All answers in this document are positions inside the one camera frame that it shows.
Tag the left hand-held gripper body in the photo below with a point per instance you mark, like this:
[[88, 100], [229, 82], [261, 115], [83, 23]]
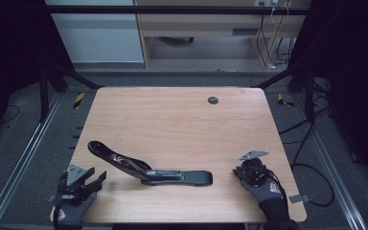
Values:
[[76, 175]]

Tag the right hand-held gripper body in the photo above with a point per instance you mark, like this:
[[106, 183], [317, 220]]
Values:
[[254, 171]]

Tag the black stapler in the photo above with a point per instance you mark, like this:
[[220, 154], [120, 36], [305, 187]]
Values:
[[172, 177]]

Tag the person's right hand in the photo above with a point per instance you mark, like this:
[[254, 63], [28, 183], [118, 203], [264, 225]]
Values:
[[268, 193]]

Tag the person's left hand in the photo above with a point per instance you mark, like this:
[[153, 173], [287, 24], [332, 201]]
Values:
[[72, 214]]

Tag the grey round table grommet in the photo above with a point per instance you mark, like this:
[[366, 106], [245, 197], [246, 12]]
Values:
[[213, 100]]

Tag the dark curtain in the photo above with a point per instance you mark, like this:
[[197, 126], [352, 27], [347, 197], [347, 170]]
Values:
[[9, 64], [357, 80]]

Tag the white cabinet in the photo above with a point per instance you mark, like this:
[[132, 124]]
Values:
[[99, 38]]

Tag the aluminium floor rail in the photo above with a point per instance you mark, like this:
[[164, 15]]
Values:
[[19, 166], [332, 179]]

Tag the black metal frame stand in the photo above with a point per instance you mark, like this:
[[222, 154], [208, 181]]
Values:
[[44, 96], [309, 96]]

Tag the black horizontal frame bar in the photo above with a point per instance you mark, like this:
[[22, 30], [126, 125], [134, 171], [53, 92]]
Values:
[[172, 9]]

